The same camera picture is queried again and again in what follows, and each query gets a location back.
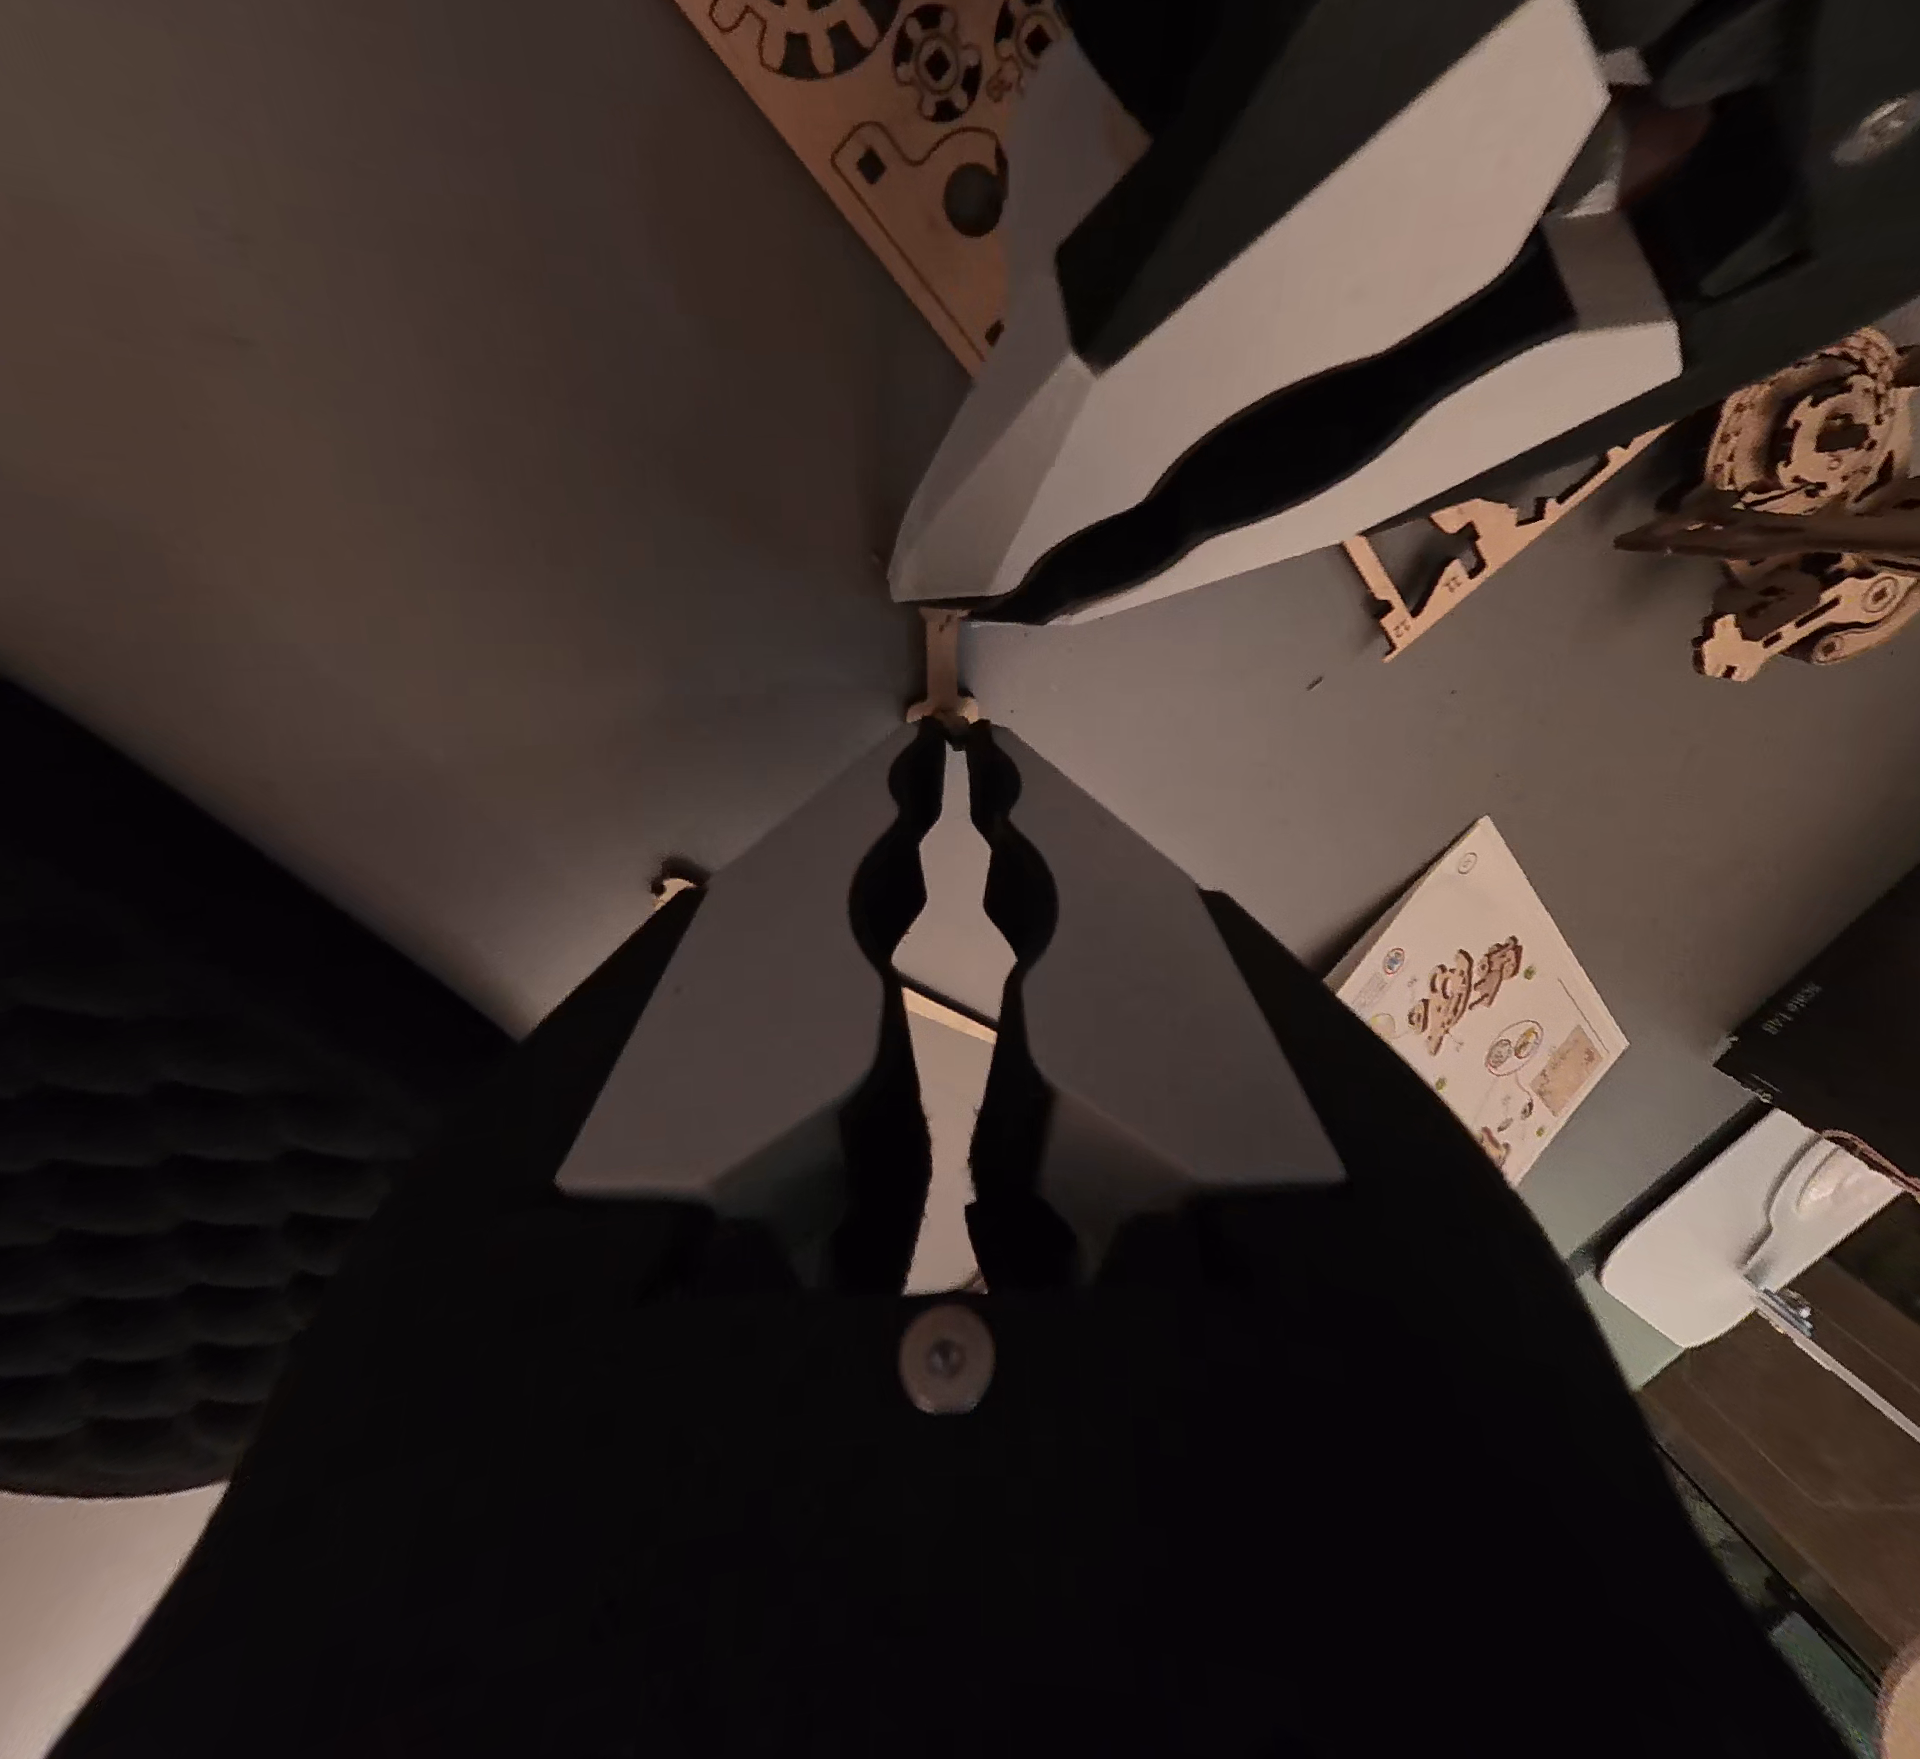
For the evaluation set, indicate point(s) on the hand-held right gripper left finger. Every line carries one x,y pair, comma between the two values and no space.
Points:
721,1040

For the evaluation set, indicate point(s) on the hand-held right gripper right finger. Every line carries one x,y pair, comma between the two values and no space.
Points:
1140,1040

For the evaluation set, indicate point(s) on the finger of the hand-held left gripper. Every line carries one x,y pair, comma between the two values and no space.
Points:
1274,318
1501,408

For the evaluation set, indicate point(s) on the laser-cut wooden parts sheet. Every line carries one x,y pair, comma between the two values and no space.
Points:
919,266

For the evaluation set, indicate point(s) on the small wooden lever part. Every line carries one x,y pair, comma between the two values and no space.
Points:
940,656

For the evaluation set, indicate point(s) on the partly built wooden model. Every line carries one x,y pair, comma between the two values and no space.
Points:
1785,590

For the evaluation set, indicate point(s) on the black model kit box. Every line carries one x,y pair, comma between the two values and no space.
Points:
1845,1024

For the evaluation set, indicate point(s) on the long wooden stick part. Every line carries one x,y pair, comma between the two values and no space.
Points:
675,884

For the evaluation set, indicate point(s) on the open instruction booklet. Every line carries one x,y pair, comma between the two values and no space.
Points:
1501,1024

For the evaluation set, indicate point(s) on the clear acrylic sign holder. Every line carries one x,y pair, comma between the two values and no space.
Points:
1822,1190

